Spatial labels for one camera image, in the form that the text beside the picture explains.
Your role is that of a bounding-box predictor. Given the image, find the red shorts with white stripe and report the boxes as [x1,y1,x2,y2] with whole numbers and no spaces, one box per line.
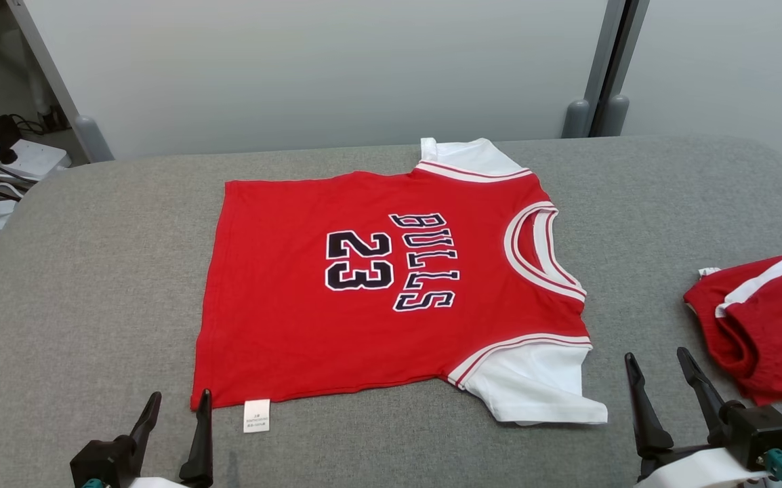
[684,256,782,406]

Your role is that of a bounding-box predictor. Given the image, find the dark grey partition post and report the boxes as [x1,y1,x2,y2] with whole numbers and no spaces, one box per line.
[598,0,651,138]

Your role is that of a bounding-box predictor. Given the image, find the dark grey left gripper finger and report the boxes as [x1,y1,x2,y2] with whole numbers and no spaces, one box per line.
[179,388,215,488]
[122,391,163,470]

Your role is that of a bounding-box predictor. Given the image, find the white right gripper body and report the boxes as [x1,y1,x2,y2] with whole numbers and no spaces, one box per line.
[635,447,773,488]

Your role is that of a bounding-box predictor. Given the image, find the red white basketball jersey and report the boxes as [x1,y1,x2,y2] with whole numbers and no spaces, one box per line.
[191,138,609,434]

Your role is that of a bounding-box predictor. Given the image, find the grey fabric sofa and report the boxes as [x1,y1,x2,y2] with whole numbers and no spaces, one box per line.
[0,136,782,488]

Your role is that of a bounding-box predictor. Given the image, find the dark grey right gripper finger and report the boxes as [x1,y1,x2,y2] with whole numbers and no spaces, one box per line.
[624,352,675,462]
[677,346,745,429]

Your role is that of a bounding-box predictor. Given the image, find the light grey partition post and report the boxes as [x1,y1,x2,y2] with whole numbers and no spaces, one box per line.
[562,0,629,139]
[6,0,115,163]

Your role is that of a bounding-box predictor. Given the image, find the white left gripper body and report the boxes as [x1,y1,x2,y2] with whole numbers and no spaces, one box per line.
[127,476,192,488]

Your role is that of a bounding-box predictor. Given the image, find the black power adapter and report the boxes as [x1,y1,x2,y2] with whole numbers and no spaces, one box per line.
[0,114,24,165]

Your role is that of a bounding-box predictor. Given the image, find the white power strip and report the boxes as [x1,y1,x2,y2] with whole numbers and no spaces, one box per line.
[0,134,72,180]

